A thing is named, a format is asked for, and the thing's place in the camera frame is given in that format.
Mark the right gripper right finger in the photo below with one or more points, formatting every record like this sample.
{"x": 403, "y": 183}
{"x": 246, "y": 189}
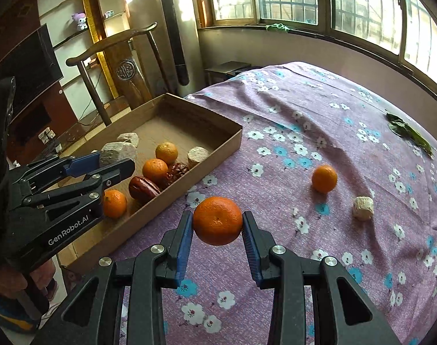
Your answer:
{"x": 343, "y": 313}

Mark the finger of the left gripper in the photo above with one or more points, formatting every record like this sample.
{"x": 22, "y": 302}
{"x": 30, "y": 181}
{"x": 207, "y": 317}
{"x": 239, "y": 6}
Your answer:
{"x": 44, "y": 173}
{"x": 71, "y": 188}

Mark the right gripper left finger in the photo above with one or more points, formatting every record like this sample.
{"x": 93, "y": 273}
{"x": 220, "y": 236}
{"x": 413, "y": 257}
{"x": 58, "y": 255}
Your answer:
{"x": 92, "y": 312}

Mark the beige sugarcane chunk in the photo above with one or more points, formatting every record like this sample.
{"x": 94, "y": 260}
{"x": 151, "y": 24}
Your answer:
{"x": 197, "y": 155}
{"x": 116, "y": 151}
{"x": 363, "y": 208}
{"x": 131, "y": 138}

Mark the red jujube date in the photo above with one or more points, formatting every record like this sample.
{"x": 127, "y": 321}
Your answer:
{"x": 175, "y": 171}
{"x": 143, "y": 190}

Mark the brown cardboard box tray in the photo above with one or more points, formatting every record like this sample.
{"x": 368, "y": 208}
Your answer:
{"x": 174, "y": 143}

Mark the black television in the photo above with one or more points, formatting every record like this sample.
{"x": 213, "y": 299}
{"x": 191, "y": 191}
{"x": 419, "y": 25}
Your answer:
{"x": 34, "y": 66}

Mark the beige sugarcane chunk in box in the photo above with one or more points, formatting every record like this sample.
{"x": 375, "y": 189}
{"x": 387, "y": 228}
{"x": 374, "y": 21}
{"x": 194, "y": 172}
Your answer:
{"x": 197, "y": 155}

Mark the wooden chair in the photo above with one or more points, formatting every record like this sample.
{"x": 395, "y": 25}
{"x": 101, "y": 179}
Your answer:
{"x": 122, "y": 68}

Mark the purple floral tablecloth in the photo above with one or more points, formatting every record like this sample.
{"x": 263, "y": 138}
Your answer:
{"x": 295, "y": 118}

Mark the purple plush toy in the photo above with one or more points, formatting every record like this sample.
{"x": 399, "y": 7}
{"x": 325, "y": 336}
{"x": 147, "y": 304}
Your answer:
{"x": 81, "y": 21}

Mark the wooden display shelf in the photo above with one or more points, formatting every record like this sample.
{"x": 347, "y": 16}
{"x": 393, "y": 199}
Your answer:
{"x": 77, "y": 116}

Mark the small dark side table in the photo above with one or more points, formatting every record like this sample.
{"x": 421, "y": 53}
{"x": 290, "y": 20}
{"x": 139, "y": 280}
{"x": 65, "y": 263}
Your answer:
{"x": 224, "y": 71}

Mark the tall standing air conditioner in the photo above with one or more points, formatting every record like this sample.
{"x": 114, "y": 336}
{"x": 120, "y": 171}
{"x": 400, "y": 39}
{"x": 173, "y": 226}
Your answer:
{"x": 177, "y": 40}

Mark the green leafy vegetable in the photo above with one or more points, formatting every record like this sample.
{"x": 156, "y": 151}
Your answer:
{"x": 405, "y": 131}

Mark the green cloth on sill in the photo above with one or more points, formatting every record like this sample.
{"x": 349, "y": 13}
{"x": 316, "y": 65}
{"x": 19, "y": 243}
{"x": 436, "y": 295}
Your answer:
{"x": 277, "y": 27}

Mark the window with metal bars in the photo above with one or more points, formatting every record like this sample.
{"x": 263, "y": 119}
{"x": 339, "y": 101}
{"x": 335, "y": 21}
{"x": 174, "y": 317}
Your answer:
{"x": 399, "y": 33}

